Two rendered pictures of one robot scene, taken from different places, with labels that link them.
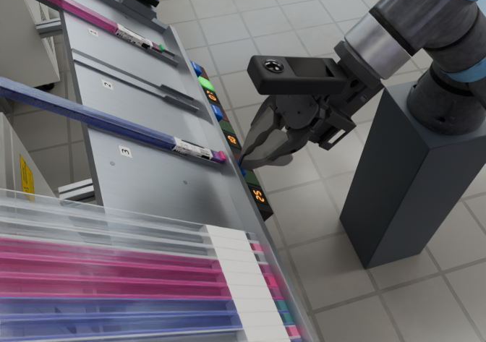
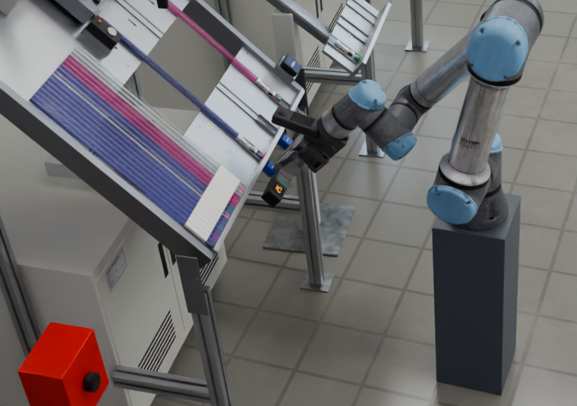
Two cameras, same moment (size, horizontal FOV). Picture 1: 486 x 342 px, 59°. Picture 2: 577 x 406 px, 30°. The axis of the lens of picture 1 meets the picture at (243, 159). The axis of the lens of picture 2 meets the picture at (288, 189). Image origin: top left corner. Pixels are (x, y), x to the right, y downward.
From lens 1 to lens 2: 2.17 m
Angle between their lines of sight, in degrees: 33
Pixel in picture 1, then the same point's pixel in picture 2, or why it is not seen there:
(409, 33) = (338, 115)
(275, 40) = (551, 160)
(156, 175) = (216, 141)
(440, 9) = (349, 107)
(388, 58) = (330, 125)
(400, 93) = not seen: hidden behind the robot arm
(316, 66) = (306, 120)
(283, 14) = not seen: outside the picture
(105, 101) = (217, 106)
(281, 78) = (281, 118)
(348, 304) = (397, 395)
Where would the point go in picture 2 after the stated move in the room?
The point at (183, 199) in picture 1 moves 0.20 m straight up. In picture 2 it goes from (221, 154) to (209, 83)
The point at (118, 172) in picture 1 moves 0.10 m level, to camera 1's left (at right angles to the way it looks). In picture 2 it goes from (199, 130) to (168, 118)
